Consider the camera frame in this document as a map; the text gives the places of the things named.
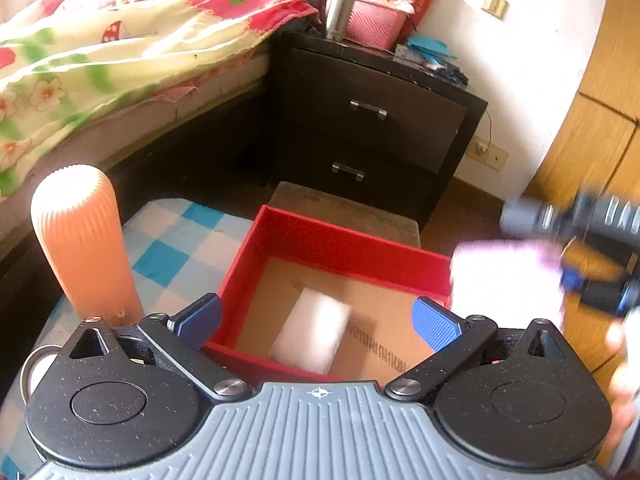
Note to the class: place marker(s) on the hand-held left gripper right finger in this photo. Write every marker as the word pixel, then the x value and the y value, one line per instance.
pixel 435 322

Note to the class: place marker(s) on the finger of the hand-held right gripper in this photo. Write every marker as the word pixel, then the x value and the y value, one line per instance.
pixel 570 275
pixel 525 215

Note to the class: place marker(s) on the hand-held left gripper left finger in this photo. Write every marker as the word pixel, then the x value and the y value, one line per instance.
pixel 200 312

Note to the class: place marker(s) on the white pink cloth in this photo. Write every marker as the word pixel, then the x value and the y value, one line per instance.
pixel 505 280

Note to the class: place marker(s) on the red cardboard box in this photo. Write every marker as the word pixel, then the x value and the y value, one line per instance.
pixel 240 255

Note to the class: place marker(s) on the person's right hand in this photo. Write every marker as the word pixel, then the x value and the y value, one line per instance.
pixel 625 390

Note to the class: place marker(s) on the blue white checkered tablecloth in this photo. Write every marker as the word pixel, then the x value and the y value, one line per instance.
pixel 165 240

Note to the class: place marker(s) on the wooden wardrobe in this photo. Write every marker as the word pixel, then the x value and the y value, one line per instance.
pixel 600 110

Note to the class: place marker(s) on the nightstand drawer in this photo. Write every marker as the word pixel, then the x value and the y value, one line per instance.
pixel 400 90
pixel 390 185

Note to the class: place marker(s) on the orange ribbed vase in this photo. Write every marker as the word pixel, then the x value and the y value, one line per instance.
pixel 80 240

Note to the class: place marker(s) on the brown wooden stool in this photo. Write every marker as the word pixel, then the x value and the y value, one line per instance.
pixel 350 210

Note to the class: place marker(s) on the dark patterned packet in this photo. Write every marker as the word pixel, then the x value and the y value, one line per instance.
pixel 447 71

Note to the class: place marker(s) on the bed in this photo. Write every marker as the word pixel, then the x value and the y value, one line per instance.
pixel 150 130

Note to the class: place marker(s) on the blue papers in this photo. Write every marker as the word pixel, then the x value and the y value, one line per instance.
pixel 425 46

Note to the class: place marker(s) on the pink plastic basket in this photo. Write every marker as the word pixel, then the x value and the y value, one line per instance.
pixel 372 27

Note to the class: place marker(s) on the dark wooden nightstand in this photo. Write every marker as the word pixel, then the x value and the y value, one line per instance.
pixel 310 90

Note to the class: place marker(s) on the white crumpled paper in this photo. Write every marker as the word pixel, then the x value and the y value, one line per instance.
pixel 385 1

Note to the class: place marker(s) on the steel thermos bottle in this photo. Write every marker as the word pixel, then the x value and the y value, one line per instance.
pixel 339 10

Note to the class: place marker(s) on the floral printed blanket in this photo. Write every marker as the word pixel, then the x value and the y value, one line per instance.
pixel 100 50

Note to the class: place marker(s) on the plain wall socket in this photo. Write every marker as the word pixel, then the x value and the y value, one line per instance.
pixel 499 156

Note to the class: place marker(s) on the wall socket with plug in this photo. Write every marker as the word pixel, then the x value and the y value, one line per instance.
pixel 477 150

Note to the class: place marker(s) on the brass wall switch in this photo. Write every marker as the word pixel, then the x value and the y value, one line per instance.
pixel 495 6

